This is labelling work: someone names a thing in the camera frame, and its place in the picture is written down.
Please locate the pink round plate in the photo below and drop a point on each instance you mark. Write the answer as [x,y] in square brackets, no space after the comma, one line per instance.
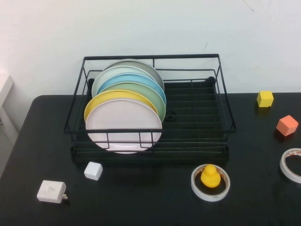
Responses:
[122,117]

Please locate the white cabinet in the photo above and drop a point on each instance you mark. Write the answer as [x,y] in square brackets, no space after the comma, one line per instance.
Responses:
[5,110]

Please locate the orange cube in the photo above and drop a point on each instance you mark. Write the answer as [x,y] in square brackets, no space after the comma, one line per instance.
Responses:
[286,126]

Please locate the yellow rubber duck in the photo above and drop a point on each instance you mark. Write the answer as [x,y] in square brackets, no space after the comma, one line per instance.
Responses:
[210,178]

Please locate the small white cube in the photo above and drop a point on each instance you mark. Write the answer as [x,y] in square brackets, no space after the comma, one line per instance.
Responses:
[93,170]

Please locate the yellow round plate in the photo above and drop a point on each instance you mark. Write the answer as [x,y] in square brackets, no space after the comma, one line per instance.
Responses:
[113,95]

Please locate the yellow cube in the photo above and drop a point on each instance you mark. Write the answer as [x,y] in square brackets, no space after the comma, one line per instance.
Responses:
[265,99]

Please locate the pale white round plate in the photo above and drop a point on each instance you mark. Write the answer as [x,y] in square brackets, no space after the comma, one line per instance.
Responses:
[105,75]

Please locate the white power adapter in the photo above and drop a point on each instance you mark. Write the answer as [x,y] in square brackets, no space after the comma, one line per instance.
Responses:
[50,190]

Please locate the blue round plate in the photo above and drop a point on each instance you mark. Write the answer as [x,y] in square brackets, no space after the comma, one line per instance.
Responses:
[129,78]

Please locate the green round plate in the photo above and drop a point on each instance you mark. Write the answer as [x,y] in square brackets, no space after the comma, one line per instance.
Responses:
[150,96]

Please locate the white tape roll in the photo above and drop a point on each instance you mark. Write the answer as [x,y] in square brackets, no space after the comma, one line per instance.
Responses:
[283,169]
[211,198]

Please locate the grey round plate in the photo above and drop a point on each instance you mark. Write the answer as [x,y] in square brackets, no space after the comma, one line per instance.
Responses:
[145,68]

